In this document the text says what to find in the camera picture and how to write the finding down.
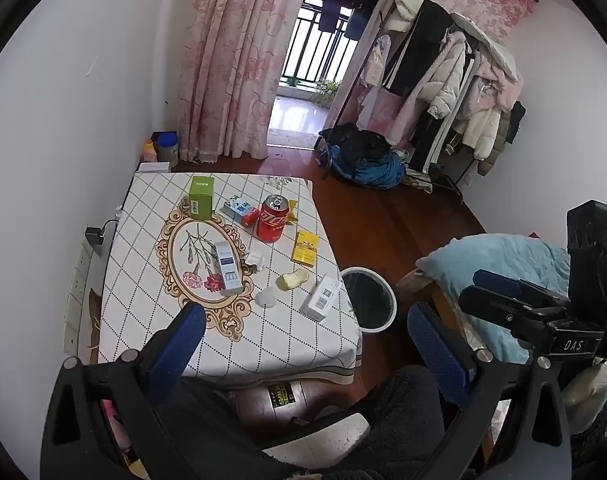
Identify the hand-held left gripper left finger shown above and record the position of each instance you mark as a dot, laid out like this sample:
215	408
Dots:
178	345

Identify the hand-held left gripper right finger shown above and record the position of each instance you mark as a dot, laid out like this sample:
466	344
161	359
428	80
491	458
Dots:
436	347

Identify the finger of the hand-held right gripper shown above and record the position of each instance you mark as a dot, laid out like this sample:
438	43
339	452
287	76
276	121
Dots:
503	315
498	282

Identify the white trash bin black bag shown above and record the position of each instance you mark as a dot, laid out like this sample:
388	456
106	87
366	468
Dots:
368	297

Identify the blue and white milk carton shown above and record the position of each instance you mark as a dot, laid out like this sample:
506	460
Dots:
236	207

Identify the yellow snack packet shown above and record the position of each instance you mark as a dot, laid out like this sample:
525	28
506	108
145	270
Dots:
292	210

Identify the person's right forearm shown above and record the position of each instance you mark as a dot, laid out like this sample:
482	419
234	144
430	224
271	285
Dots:
591	440

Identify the person's right hand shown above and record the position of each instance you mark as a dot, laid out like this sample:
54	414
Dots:
588	382

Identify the light blue quilt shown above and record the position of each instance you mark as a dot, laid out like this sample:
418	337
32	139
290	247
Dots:
488	265

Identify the wooden chair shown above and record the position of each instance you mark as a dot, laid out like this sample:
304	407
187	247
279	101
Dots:
448	305

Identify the white checked tablecloth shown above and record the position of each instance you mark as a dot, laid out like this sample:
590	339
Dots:
148	270

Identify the long white and blue box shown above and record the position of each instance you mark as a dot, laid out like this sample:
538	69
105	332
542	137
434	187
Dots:
228	270

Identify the round white cotton pad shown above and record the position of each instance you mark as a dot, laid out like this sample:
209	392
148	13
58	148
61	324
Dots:
267	297

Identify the metal clothes rack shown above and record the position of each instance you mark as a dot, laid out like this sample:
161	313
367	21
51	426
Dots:
458	182

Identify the white power strip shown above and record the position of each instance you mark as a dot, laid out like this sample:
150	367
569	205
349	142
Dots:
80	285

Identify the white box with code print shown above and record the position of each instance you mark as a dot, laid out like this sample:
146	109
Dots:
321	300

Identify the crumpled yellowish paper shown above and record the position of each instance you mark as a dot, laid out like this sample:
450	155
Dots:
293	280

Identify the black charger plug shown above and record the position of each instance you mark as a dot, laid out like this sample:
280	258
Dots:
93	236

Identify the white stool seat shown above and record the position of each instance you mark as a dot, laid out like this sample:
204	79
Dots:
323	435

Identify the green box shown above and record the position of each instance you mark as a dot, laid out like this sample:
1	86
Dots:
202	197

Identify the cream coat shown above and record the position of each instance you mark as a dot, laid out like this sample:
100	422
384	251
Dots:
483	132

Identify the red soda can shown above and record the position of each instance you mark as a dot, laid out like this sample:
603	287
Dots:
272	222

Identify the black pants white stripe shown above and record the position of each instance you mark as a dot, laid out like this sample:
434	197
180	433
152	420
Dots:
428	140

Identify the yellow box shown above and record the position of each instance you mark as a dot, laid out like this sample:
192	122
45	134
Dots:
305	248

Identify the blue cloth bundle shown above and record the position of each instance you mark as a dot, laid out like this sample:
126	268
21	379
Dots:
378	172

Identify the flat white box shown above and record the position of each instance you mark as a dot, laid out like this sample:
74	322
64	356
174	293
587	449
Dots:
153	166

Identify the blue lidded tin can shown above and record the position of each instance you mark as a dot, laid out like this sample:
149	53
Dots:
166	150

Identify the orange bottle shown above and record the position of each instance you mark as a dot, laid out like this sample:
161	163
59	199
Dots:
150	151

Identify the pink jacket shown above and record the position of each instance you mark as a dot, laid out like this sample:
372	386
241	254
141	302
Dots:
493	85

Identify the pale pink long coat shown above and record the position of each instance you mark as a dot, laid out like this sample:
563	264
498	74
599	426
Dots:
443	80

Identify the black coat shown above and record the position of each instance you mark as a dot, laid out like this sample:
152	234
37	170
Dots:
423	45

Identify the green potted plant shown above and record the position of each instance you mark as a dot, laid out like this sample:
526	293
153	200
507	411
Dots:
327	91

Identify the white puffer jacket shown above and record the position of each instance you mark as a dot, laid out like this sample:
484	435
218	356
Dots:
403	10

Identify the black balcony railing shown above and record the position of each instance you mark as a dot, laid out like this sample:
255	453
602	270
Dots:
308	55

